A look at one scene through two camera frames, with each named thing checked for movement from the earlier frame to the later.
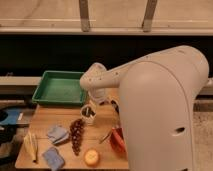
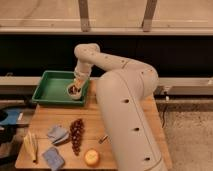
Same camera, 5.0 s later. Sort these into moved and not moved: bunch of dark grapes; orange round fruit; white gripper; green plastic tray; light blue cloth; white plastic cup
Moved: white gripper; white plastic cup
Not moved: light blue cloth; orange round fruit; bunch of dark grapes; green plastic tray
